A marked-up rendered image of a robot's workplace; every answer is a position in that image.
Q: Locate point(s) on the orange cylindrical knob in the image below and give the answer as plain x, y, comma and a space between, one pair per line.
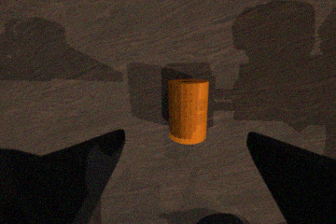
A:
188, 103

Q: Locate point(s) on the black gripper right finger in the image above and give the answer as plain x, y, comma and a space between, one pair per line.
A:
303, 183

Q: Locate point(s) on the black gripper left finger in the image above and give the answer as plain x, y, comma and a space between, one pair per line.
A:
64, 186

